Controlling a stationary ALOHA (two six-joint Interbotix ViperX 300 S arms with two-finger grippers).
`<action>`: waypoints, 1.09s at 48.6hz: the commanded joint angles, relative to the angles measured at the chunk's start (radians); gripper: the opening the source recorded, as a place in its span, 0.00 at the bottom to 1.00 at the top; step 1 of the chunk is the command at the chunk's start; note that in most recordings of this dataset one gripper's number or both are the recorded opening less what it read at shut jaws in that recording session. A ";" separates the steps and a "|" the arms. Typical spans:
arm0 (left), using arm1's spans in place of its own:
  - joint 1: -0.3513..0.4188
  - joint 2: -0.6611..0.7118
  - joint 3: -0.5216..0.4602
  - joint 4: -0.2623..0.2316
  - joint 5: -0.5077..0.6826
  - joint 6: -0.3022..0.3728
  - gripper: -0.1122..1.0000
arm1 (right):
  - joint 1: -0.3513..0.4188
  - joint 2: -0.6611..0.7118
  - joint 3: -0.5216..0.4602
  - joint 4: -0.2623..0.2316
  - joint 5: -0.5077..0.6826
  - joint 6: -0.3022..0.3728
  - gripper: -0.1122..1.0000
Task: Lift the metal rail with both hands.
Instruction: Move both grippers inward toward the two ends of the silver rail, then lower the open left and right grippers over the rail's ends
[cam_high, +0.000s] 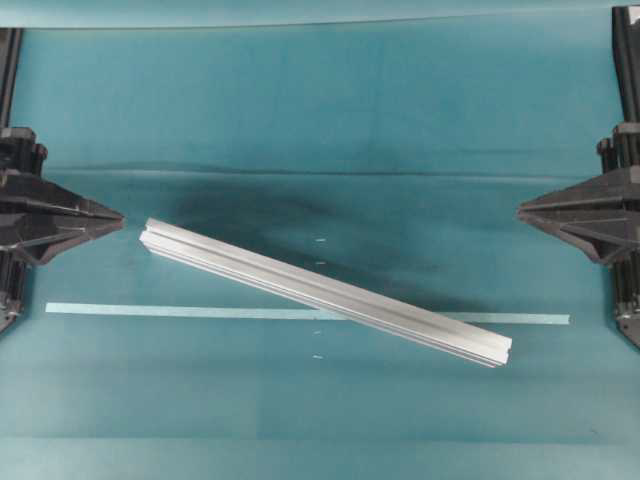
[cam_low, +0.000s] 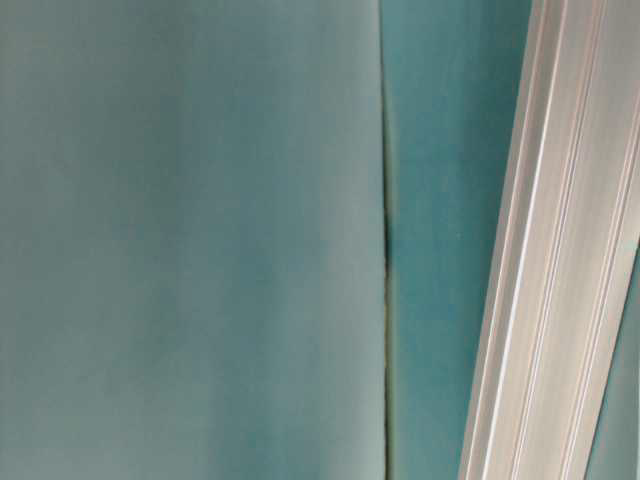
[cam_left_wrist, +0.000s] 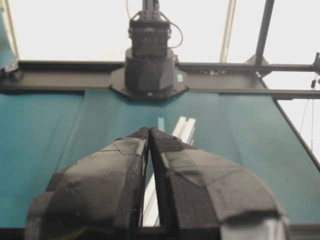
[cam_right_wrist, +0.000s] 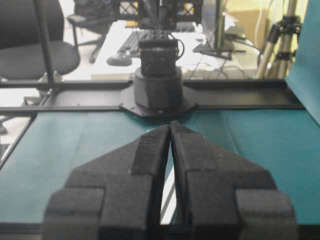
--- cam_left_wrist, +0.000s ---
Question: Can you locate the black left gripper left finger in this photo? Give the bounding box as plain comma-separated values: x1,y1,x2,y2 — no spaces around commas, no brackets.
24,128,149,240

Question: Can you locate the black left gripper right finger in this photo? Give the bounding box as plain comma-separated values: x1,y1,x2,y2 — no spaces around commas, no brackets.
149,128,290,240

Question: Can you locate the silver aluminium extrusion rail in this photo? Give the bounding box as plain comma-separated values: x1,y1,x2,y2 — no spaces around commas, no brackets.
142,116,196,227

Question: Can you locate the light blue tape strip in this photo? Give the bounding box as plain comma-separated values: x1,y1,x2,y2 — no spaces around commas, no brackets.
157,117,165,132

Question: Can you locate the black table frame rail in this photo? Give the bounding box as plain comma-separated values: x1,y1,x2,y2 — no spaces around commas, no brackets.
0,61,320,100

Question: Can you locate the black vertical frame post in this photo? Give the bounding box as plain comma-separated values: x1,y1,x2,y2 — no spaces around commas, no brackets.
247,0,275,68

